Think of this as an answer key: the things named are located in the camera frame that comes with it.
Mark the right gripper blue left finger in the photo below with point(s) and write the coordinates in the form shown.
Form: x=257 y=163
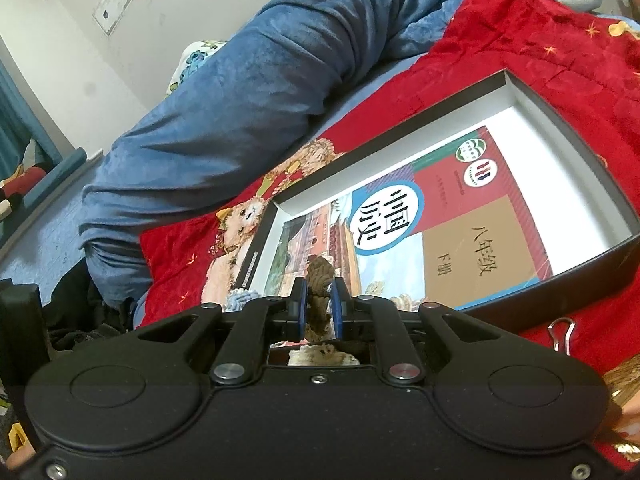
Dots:
x=298 y=307

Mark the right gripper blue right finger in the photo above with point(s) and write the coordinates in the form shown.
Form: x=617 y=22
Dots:
x=339 y=301

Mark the brown crochet scrunchie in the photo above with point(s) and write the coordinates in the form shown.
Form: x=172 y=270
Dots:
x=320 y=274

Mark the Chinese history textbook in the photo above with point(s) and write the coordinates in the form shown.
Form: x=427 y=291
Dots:
x=450 y=226

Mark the blue plush duvet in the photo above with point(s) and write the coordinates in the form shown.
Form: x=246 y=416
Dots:
x=240 y=113

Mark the cartoon print pillow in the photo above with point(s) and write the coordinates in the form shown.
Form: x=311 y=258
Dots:
x=192 y=58

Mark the silver binder clip handle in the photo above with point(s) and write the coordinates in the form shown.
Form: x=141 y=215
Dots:
x=560 y=332

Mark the white certificate on wall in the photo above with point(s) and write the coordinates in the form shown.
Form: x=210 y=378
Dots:
x=108 y=13

